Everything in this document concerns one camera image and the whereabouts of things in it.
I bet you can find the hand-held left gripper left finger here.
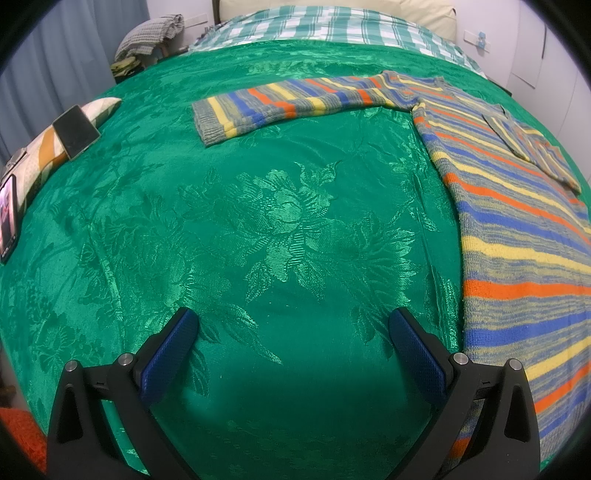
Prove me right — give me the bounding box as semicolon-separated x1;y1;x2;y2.
46;307;201;480

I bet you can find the white wall socket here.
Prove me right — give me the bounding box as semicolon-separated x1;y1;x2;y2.
463;30;491;52

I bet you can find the smartphone with lit screen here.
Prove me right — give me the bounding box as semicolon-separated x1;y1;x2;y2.
0;174;20;265

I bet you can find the patterned cushion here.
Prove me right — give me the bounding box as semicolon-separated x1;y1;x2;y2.
0;97;123;206

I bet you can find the pile of clothes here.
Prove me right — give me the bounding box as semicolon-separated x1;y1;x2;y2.
111;14;185;77

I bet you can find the white wall paper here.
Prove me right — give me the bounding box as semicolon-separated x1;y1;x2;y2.
512;25;549;89

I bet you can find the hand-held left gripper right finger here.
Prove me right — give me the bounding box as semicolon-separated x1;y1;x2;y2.
389;308;542;480

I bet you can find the striped knit sweater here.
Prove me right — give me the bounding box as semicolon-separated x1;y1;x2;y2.
191;70;591;463

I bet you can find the green checked bed sheet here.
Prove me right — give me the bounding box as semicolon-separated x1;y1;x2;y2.
187;4;488;78

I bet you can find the grey-blue curtain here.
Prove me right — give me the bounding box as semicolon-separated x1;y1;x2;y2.
0;0;149;160

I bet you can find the orange fuzzy cloth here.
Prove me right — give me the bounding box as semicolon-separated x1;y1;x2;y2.
0;407;48;477

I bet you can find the green floral blanket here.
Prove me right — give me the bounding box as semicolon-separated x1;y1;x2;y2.
0;39;591;480

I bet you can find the dark smartphone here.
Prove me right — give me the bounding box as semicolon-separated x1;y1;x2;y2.
52;104;102;162

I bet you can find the cream pillow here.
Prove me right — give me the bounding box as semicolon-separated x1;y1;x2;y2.
219;0;459;40

